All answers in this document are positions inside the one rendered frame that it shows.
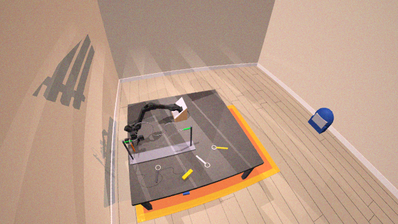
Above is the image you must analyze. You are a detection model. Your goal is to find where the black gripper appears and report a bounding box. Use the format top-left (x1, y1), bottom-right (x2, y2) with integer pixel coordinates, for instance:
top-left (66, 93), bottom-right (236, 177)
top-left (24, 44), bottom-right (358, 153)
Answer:
top-left (124, 135), bottom-right (144, 146)

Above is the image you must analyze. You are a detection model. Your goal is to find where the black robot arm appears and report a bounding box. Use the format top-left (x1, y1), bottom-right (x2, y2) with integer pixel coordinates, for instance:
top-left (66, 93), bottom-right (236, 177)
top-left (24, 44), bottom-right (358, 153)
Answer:
top-left (124, 102), bottom-right (183, 137)

